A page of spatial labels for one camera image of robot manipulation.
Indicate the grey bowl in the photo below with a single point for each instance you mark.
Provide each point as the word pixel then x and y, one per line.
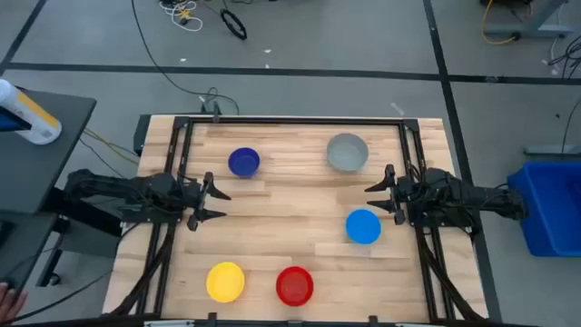
pixel 347 152

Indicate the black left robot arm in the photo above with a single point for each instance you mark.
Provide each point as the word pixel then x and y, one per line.
pixel 113 188

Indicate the black aluminium table frame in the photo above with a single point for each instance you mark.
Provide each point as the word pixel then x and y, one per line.
pixel 295 121

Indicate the grey metal stand base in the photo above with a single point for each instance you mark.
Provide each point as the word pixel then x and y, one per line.
pixel 535 28

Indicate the light blue bowl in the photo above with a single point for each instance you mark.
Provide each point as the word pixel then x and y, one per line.
pixel 363 226

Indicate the blue plastic bin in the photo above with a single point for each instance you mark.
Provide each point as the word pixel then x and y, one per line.
pixel 551 209

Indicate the black box at table corner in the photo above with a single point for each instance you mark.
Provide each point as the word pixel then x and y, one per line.
pixel 141 134

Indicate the person's hand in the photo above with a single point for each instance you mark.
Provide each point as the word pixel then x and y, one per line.
pixel 10 302

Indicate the white canister with yellow label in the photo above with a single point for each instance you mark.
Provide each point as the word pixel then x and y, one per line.
pixel 38 120

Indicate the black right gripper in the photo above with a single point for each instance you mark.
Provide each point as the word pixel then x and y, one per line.
pixel 396 197

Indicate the dark grey side table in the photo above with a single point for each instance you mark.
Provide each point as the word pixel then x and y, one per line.
pixel 36 172

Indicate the yellow bowl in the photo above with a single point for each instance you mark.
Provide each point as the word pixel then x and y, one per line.
pixel 225 282

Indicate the dark blue bowl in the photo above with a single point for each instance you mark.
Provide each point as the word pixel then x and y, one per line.
pixel 243 162

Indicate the red bowl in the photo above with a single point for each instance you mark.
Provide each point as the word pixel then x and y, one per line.
pixel 294 286

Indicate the white bracket on frame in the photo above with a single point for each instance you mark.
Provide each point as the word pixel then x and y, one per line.
pixel 170 323

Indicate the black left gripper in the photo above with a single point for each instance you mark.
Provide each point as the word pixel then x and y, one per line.
pixel 199 209

